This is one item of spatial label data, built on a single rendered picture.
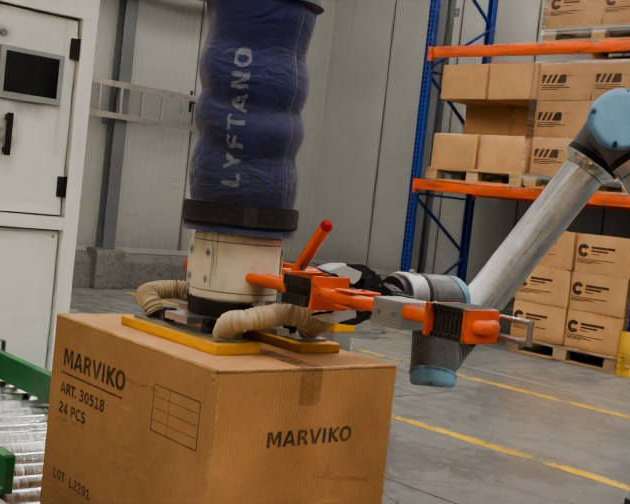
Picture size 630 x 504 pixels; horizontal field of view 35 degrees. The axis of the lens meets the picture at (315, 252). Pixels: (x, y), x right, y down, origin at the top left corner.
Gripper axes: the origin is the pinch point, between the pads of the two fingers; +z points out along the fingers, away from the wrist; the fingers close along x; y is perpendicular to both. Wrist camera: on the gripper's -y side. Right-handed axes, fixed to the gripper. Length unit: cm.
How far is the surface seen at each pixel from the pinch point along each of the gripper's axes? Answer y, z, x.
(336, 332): 46, -46, -15
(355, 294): -11.2, 2.5, 1.3
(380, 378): -1.9, -14.9, -15.0
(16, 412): 137, -9, -55
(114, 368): 32.0, 20.8, -19.9
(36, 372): 149, -19, -46
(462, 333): -36.6, 4.1, -0.5
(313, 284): -1.8, 3.8, 1.6
